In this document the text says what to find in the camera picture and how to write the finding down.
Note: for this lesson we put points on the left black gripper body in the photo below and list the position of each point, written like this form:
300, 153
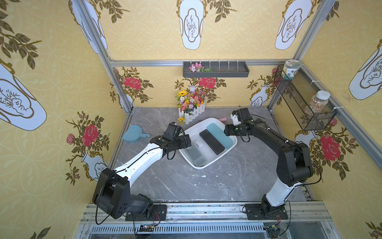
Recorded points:
183, 141

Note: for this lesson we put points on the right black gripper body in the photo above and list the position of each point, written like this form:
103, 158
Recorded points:
230, 130

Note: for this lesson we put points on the clear plastic pencil case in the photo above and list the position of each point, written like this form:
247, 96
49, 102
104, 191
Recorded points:
202, 146

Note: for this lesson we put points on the teal translucent pencil case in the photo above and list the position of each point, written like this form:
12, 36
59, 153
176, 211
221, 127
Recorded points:
218, 133

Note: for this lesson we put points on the black pencil case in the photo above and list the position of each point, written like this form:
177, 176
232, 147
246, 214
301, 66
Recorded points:
212, 142

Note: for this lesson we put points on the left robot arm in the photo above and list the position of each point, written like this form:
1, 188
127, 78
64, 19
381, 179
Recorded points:
112, 193

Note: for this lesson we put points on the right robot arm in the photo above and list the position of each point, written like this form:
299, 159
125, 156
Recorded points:
294, 165

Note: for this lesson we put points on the white storage box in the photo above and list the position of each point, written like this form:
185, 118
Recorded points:
199, 127

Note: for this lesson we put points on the flower pot with white fence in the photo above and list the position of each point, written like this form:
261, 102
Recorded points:
190, 105

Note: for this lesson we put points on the pink flowers on shelf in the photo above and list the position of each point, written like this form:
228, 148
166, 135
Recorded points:
198, 67

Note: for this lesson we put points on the jar with patterned label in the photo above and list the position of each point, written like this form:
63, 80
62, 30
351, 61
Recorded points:
290, 69

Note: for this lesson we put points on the clear jar white lid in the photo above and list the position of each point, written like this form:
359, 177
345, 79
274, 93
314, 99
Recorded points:
317, 102

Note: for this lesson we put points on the left circuit board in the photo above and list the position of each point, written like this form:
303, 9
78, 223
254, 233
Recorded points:
146, 228

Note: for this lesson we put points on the circuit board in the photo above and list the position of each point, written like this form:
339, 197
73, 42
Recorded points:
146, 228
272, 232

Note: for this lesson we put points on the right circuit board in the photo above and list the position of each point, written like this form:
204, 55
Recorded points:
272, 232

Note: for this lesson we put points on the black wire basket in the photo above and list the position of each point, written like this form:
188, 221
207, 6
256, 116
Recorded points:
297, 94

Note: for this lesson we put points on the grey wall shelf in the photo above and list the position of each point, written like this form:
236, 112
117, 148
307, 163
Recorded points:
219, 69

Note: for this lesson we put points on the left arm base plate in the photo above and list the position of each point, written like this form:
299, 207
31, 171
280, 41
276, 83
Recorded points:
157, 213

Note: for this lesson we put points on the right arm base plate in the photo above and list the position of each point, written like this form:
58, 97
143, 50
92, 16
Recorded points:
256, 211

